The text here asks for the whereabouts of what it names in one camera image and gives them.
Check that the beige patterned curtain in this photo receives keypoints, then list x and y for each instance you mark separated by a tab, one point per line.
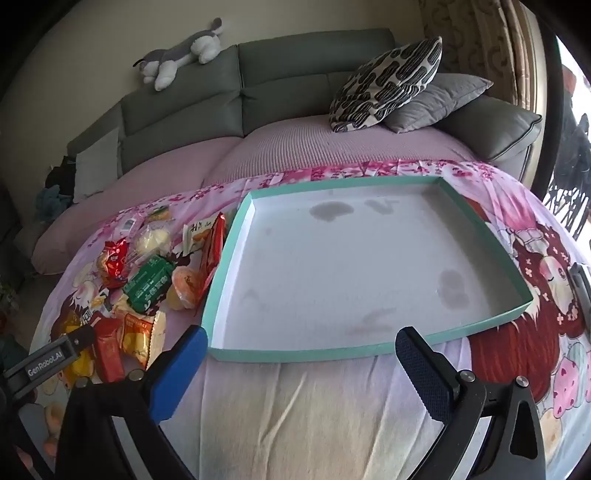
471	37

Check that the black metal rack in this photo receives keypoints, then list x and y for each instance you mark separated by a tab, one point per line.
568	203

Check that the dark flat device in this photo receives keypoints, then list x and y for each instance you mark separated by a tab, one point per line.
579	281

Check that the teal cloth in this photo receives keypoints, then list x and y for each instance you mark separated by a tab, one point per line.
51	201

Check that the grey white plush dog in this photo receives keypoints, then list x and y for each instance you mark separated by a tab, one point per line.
184	50

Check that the clear pale bun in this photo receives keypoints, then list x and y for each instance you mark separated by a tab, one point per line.
152	240

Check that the pink sofa cover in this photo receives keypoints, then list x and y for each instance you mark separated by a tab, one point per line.
277	147

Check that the printed cartoon blanket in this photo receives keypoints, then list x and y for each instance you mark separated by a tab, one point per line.
286	415

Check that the long red cake packet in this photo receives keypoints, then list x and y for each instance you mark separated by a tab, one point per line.
213	258

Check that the yellow snack packet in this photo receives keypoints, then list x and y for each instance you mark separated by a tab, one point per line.
76	367

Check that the teal cardboard box tray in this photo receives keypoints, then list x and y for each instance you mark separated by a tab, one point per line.
346	277

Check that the grey green sofa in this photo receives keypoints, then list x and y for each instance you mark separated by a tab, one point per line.
286	60

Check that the white cookie packet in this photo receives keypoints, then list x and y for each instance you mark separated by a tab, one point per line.
194	235

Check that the pale grey pillow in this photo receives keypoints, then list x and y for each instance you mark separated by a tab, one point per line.
97	161

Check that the red candy packet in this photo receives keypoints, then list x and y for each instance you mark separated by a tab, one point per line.
116	251
110	273

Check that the orange chip packet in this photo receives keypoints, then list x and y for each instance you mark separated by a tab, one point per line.
136	337

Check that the small green yellow biscuit packet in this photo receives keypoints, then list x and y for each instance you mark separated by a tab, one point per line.
159	213

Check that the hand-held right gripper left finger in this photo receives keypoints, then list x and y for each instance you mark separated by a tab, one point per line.
180	369

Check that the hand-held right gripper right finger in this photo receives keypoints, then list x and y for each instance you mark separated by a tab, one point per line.
422	369

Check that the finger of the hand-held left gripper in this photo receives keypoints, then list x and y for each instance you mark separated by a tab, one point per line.
81	342

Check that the orange-white cake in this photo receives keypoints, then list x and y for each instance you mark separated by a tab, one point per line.
187	286

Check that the pink snack packet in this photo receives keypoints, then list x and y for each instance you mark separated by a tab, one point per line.
125	225

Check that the dark clothes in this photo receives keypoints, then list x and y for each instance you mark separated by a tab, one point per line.
60	177

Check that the orange red snack packet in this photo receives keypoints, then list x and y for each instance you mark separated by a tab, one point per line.
108	355

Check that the black white patterned pillow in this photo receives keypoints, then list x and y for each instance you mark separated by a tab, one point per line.
388	83

